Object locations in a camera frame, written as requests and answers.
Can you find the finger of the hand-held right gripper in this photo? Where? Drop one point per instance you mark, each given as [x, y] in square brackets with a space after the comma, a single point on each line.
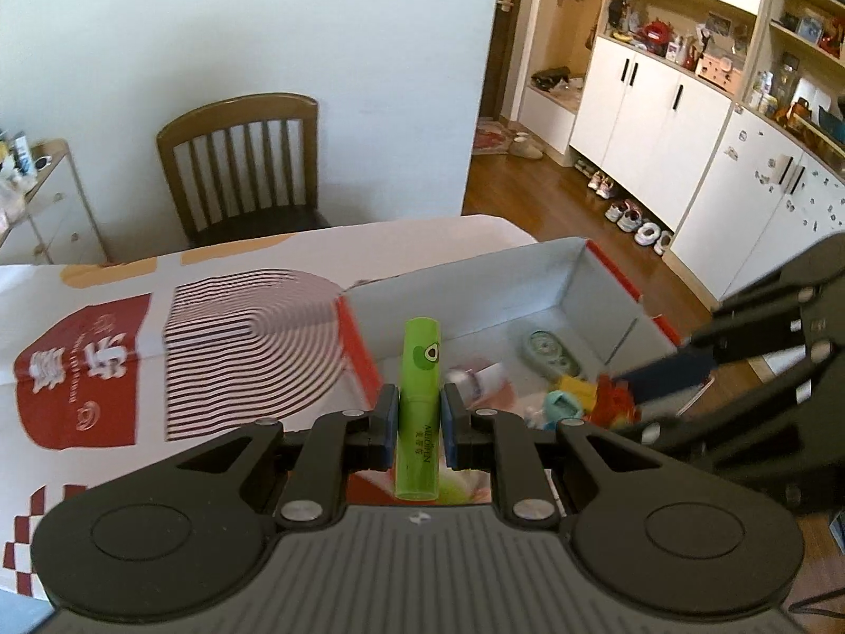
[693, 419]
[667, 373]

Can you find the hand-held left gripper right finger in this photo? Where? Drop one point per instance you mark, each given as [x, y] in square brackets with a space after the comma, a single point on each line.
[452, 429]

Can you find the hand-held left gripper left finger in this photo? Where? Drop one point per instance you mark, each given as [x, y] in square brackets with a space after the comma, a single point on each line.
[389, 429]

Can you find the small pink white bottle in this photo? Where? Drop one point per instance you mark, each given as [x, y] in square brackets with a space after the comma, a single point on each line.
[485, 380]

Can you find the red orange toy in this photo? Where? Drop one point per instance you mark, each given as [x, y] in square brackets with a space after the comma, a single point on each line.
[610, 406]

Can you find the bright green printed tube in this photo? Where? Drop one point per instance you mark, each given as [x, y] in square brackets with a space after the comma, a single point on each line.
[419, 356]

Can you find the yellow rectangular box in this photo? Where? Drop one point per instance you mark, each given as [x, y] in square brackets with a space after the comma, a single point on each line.
[575, 388]

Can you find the green correction tape dispenser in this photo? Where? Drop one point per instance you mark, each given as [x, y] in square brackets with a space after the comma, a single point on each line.
[548, 350]

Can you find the red cardboard box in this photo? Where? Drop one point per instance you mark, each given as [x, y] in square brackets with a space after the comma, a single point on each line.
[462, 304]

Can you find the row of shoes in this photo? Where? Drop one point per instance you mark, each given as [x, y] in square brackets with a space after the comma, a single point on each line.
[627, 214]

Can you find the pair of beige slippers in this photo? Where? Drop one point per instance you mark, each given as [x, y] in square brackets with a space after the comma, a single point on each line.
[528, 148]

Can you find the red patterned door mat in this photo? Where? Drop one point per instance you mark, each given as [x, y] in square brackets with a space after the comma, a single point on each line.
[488, 139]

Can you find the pink mini drawer box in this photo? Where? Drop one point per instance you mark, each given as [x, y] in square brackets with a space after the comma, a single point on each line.
[716, 72]

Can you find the black handbag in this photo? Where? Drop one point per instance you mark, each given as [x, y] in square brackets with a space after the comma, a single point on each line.
[551, 77]

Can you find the red toy bag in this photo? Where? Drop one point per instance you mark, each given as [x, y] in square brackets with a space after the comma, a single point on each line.
[657, 32]

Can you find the brown wooden chair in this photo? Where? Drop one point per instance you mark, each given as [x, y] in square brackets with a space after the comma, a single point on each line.
[231, 112]

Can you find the dark brown door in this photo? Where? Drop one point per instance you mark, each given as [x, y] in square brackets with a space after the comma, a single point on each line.
[495, 59]

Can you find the white drawer cabinet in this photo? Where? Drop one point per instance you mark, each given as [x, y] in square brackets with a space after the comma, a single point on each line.
[59, 211]

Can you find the pile of small packages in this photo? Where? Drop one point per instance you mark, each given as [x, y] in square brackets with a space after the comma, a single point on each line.
[16, 152]

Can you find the white cabinet wall unit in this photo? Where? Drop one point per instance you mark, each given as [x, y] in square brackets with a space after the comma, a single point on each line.
[660, 105]

